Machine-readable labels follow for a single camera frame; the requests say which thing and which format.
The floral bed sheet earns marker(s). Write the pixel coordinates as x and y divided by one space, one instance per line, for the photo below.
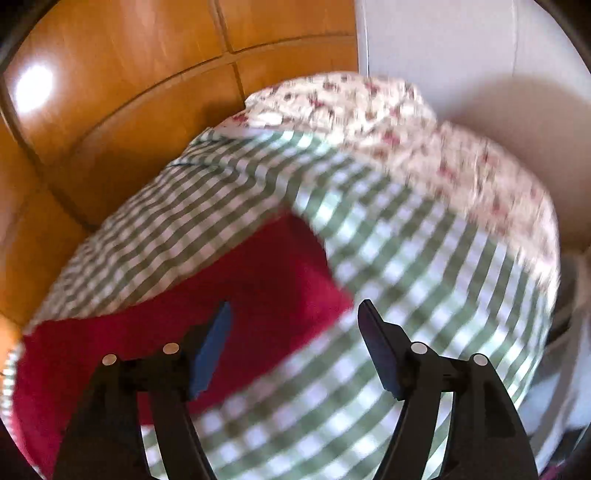
415 134

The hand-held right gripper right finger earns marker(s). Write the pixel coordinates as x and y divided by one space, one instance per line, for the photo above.
379 348

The red knitted sweater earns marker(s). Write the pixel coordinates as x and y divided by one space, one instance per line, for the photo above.
272 277

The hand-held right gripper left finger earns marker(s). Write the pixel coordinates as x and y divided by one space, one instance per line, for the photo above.
213 347

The green checked blanket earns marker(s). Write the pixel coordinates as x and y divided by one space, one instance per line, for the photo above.
415 277

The wooden wardrobe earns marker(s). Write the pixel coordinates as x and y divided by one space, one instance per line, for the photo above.
120 92

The white cloth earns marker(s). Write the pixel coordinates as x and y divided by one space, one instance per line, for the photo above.
572 332

